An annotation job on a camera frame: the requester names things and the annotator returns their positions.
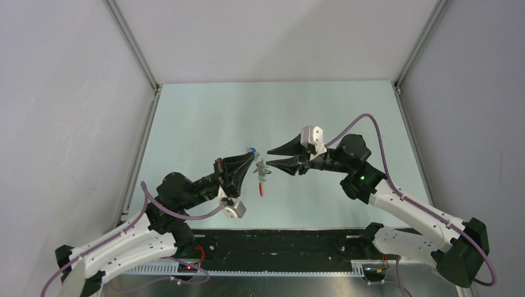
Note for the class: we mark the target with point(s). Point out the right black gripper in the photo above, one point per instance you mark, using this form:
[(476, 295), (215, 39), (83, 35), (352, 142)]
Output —
[(293, 164)]

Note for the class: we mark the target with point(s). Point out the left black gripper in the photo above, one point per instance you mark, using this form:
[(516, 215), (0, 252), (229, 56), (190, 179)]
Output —
[(232, 169)]

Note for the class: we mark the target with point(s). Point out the red-handled key organizer with rings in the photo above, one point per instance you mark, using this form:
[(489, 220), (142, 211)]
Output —
[(262, 170)]

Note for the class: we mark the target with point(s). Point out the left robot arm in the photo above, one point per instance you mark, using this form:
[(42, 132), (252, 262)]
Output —
[(159, 230)]

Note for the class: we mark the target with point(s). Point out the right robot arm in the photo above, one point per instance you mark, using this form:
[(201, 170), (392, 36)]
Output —
[(455, 247)]

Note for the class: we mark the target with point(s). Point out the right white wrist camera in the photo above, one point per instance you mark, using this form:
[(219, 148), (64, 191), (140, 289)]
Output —
[(311, 138)]

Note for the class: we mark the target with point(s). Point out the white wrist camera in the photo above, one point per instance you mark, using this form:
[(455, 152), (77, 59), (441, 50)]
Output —
[(311, 138), (233, 208)]

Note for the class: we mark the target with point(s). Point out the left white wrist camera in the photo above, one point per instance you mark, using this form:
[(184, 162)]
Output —
[(233, 208)]

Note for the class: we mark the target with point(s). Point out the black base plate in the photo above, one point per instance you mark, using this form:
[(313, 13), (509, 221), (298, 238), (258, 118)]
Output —
[(279, 249)]

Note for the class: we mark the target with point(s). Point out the grey cable duct rail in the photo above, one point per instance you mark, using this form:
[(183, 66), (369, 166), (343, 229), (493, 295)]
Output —
[(177, 270)]

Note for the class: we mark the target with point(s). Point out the right aluminium frame post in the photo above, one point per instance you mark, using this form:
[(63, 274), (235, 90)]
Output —
[(422, 40)]

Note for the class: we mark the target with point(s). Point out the aluminium frame post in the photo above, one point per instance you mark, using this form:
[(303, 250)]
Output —
[(131, 42), (422, 40)]

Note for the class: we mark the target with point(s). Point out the left aluminium frame post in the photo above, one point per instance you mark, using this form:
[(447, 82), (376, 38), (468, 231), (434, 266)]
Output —
[(131, 42)]

